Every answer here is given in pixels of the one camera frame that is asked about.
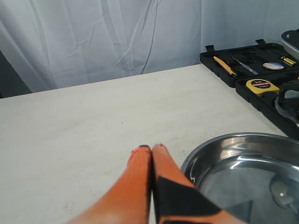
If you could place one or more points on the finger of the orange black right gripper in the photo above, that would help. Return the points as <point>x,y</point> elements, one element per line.
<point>287,105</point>

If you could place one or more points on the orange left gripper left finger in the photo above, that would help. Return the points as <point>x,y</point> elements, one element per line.
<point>128,200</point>

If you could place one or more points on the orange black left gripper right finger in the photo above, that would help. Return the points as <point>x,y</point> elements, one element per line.
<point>176,200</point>

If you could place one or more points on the black plastic tool case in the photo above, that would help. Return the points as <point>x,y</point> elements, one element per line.
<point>255,56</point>

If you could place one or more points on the yellow tape measure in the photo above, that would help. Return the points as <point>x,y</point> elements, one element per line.
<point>261,86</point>

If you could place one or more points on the electrical tape roll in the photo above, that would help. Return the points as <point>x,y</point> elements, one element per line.
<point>273,66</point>

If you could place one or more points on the yellow black screwdriver bits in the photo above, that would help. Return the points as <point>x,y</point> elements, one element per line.
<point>288,61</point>

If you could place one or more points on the yellow utility knife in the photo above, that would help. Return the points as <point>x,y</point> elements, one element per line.
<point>225,66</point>

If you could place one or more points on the round stainless steel tray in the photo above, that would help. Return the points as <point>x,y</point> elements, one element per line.
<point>253,176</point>

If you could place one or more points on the white wrinkled backdrop curtain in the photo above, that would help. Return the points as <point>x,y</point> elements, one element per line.
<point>51,44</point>

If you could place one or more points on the clear handle small screwdriver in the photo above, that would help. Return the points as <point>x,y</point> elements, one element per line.
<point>246,66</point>

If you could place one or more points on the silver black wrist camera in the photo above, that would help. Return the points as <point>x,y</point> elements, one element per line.
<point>290,42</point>

